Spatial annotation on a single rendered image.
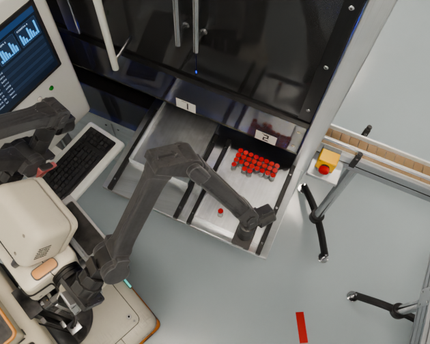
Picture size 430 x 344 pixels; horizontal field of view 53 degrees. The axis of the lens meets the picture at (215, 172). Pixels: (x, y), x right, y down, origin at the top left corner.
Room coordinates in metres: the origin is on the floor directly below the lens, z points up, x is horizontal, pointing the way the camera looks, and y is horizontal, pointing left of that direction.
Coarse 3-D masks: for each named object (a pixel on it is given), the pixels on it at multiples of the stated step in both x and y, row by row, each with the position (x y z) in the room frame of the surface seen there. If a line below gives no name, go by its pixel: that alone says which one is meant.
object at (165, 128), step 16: (160, 112) 0.99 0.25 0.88; (176, 112) 1.00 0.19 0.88; (160, 128) 0.91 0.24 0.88; (176, 128) 0.92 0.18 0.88; (192, 128) 0.92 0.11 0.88; (208, 128) 0.93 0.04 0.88; (144, 144) 0.83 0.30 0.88; (160, 144) 0.84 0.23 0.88; (192, 144) 0.85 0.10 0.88; (208, 144) 0.84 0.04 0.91; (144, 160) 0.76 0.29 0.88
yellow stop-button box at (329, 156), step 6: (324, 144) 0.82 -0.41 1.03; (324, 150) 0.79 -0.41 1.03; (330, 150) 0.80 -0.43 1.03; (336, 150) 0.80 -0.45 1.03; (318, 156) 0.79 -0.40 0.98; (324, 156) 0.77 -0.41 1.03; (330, 156) 0.77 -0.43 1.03; (336, 156) 0.77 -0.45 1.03; (318, 162) 0.75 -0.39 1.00; (324, 162) 0.75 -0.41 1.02; (330, 162) 0.74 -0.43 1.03; (336, 162) 0.75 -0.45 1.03; (318, 168) 0.75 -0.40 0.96; (330, 168) 0.74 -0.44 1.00
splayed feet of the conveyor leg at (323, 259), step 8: (304, 184) 1.07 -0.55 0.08; (304, 192) 1.02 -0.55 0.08; (312, 200) 0.96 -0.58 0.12; (312, 208) 0.90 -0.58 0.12; (312, 216) 0.85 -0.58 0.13; (320, 224) 0.81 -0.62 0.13; (320, 232) 0.77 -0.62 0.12; (320, 240) 0.72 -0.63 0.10; (320, 248) 0.68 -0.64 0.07; (320, 256) 0.66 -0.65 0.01
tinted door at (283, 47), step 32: (224, 0) 0.91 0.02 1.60; (256, 0) 0.88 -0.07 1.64; (288, 0) 0.86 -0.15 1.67; (320, 0) 0.83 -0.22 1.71; (224, 32) 0.91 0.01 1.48; (256, 32) 0.88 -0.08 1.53; (288, 32) 0.85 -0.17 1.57; (320, 32) 0.82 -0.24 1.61; (224, 64) 0.91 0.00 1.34; (256, 64) 0.87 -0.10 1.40; (288, 64) 0.84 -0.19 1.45; (256, 96) 0.87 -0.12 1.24; (288, 96) 0.83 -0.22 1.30
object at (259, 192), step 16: (224, 160) 0.78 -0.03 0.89; (224, 176) 0.72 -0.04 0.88; (240, 176) 0.72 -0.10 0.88; (256, 176) 0.73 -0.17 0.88; (240, 192) 0.65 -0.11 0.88; (256, 192) 0.66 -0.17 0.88; (272, 192) 0.66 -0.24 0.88; (208, 208) 0.57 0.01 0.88; (224, 208) 0.58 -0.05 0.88; (272, 208) 0.59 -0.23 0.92; (208, 224) 0.51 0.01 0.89; (224, 224) 0.52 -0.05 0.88; (256, 240) 0.46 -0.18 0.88
